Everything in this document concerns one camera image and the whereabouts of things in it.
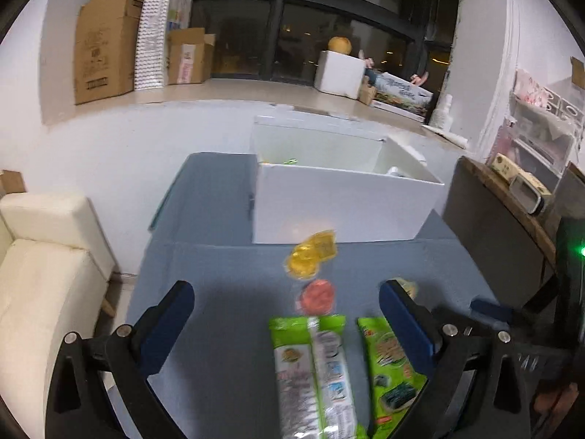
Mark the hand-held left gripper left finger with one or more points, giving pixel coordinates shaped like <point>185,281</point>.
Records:
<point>162,329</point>

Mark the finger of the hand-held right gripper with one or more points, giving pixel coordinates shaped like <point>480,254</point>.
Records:
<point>491,311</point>

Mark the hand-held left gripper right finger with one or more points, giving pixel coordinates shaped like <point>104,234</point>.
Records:
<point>406,329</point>

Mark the green seaweed snack packet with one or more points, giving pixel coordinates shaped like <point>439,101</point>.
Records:
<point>388,366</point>

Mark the clear jelly cup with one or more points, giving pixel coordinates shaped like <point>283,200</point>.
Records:
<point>409,287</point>

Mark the red jelly cup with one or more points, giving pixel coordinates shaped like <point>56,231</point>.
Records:
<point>316,296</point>

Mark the green snack packet white label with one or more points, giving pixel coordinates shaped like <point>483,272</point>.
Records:
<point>315,375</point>

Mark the orange jelly cup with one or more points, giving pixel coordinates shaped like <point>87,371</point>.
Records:
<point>313,256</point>

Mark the white cardboard box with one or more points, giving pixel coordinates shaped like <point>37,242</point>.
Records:
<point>338,206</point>

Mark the dark wooden side table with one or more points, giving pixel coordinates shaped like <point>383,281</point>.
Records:
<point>484,219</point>

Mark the beige tissue pack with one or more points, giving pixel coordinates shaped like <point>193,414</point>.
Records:
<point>534,182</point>

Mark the cream leather sofa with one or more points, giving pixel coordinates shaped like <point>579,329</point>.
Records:
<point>41,274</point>

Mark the rolled white paper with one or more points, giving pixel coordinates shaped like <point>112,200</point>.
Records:
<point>448,136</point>

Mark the white plastic bottle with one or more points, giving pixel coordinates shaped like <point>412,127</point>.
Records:
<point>442,114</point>

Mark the pink floral cloth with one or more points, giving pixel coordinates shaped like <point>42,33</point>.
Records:
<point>530,91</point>

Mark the brown cardboard piece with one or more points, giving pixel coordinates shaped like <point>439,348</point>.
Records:
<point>578,69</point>
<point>10,182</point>

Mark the printed landscape carton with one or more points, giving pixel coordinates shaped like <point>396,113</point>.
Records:
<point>402,96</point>

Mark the small brown paper box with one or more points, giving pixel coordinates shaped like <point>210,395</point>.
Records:
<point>367,94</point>

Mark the white foam box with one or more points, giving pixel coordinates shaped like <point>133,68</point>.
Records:
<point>338,75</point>

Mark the small open cardboard box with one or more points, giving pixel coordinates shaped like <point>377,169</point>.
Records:
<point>189,59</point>

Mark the large brown cardboard box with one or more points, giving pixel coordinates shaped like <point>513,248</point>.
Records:
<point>107,48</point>

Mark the polka dot paper bag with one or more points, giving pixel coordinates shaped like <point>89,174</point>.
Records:
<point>155,41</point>

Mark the yellow pomelo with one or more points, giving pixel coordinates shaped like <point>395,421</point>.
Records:
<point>340,45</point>

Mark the dark framed window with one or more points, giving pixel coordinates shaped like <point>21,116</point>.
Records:
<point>283,23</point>

